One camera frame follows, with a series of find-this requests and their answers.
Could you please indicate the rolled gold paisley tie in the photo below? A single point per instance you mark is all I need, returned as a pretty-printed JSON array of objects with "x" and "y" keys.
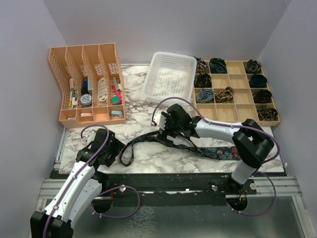
[{"x": 224, "y": 96}]

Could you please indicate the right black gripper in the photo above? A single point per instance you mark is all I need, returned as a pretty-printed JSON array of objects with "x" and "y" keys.
[{"x": 163, "y": 135}]

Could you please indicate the black metal base rail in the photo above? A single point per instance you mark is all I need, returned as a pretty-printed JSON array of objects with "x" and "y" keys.
[{"x": 128, "y": 198}]

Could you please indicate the wooden compartment tray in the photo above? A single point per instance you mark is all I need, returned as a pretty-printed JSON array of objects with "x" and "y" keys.
[{"x": 242, "y": 106}]

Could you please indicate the peach file organizer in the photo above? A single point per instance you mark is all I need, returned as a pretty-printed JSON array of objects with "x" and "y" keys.
[{"x": 78, "y": 70}]

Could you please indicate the white perforated card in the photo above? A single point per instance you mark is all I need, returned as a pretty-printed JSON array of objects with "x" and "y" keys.
[{"x": 102, "y": 90}]

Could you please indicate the white plastic basket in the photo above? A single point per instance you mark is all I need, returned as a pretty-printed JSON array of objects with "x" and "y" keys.
[{"x": 170, "y": 75}]

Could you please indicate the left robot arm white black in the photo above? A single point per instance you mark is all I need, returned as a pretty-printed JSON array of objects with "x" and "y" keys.
[{"x": 59, "y": 217}]

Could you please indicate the teal eraser block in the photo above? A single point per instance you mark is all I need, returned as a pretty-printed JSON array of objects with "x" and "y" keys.
[{"x": 116, "y": 100}]

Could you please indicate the rolled dark red tie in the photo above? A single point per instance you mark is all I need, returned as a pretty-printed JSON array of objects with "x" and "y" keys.
[{"x": 262, "y": 96}]

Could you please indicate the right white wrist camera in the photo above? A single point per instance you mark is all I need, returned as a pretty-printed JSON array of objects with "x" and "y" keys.
[{"x": 159, "y": 119}]

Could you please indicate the rolled teal dark tie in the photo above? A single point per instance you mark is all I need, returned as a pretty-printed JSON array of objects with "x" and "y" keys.
[{"x": 218, "y": 66}]

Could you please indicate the rolled striped brown tie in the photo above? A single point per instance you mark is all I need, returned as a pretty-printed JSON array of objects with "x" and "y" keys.
[{"x": 202, "y": 67}]

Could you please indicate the round blue patterned tin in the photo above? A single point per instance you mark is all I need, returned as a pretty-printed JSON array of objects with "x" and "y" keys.
[{"x": 86, "y": 100}]

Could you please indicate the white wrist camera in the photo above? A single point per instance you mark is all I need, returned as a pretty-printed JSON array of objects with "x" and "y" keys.
[
  {"x": 159, "y": 119},
  {"x": 88, "y": 139}
]

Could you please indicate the aluminium frame rail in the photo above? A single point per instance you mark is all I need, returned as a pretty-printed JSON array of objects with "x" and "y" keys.
[{"x": 262, "y": 186}]

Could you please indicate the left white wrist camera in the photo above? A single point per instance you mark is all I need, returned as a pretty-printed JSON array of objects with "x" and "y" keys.
[{"x": 88, "y": 139}]

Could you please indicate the rolled black gold tie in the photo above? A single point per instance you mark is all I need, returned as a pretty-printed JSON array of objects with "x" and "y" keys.
[{"x": 267, "y": 113}]

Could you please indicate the rolled blue grey tie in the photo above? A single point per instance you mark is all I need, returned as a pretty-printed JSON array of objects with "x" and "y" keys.
[{"x": 205, "y": 96}]

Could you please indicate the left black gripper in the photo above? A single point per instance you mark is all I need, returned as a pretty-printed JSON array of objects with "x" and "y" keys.
[{"x": 117, "y": 146}]

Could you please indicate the navy floral tie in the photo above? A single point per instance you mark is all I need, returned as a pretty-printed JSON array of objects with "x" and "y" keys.
[{"x": 215, "y": 153}]

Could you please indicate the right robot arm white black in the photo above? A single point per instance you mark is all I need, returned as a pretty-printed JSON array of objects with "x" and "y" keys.
[{"x": 252, "y": 143}]

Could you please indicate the rolled dark olive tie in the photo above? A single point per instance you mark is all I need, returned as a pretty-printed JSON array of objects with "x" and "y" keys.
[{"x": 203, "y": 80}]

